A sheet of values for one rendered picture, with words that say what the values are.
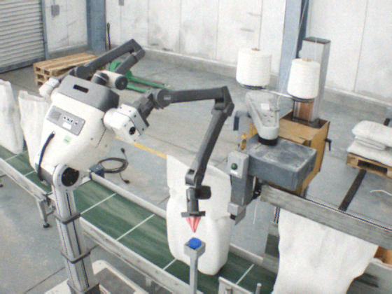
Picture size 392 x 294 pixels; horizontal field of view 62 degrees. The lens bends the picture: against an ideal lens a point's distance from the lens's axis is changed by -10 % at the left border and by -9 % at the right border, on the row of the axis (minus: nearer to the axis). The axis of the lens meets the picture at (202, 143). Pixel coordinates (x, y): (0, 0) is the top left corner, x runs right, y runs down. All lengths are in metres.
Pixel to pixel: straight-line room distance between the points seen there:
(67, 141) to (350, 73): 5.66
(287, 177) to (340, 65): 5.31
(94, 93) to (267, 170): 0.79
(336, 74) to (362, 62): 0.54
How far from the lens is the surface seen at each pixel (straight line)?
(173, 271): 2.24
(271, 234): 2.14
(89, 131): 1.49
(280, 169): 1.44
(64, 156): 1.55
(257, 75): 1.68
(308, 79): 1.59
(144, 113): 1.43
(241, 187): 1.57
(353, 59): 6.57
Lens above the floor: 2.01
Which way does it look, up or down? 26 degrees down
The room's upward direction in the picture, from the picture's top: 2 degrees clockwise
